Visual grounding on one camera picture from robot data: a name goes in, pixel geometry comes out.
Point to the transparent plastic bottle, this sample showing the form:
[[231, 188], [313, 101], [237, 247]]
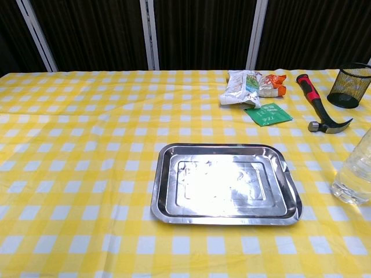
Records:
[[356, 179]]

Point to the stainless steel tray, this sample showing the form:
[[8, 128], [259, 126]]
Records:
[[226, 185]]

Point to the white snack bag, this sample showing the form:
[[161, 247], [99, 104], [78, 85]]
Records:
[[237, 89]]

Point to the green tea sachet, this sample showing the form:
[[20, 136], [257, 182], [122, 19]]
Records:
[[269, 116]]

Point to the yellow white checkered tablecloth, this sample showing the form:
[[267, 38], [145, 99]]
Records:
[[87, 144]]

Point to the orange snack bag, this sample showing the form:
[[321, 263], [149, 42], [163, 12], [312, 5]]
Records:
[[274, 82]]

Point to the red black claw hammer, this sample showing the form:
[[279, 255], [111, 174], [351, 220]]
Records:
[[311, 92]]

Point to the black mesh pen holder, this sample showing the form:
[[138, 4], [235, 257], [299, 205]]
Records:
[[347, 87]]

